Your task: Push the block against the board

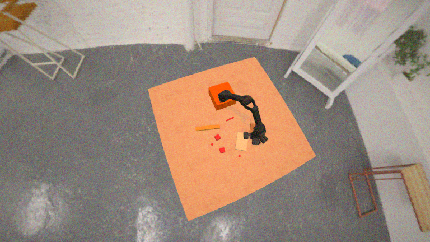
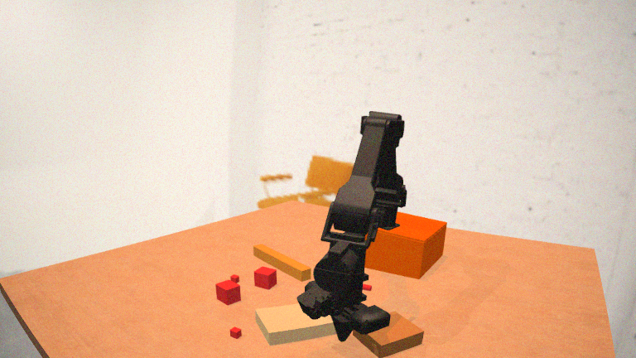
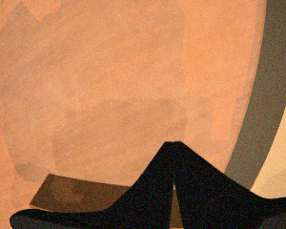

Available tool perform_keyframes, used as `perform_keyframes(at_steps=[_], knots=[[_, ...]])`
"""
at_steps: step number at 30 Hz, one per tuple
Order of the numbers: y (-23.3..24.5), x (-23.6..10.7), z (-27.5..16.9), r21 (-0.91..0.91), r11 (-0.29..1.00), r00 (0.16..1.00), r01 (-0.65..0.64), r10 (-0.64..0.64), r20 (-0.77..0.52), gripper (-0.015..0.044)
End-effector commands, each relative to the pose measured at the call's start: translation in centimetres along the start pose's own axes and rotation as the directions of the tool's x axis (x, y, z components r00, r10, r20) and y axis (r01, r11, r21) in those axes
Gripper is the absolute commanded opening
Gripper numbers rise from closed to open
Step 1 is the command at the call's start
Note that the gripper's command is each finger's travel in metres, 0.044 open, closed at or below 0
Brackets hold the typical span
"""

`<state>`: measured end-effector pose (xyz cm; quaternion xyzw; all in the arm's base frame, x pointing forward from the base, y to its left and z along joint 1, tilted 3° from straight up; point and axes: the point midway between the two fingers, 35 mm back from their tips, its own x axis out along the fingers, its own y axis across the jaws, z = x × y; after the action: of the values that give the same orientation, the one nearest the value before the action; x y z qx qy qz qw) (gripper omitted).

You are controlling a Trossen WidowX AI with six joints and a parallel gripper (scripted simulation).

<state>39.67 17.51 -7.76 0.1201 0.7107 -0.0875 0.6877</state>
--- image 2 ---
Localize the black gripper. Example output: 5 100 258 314
330 271 390 342

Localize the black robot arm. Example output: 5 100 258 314
297 111 407 320

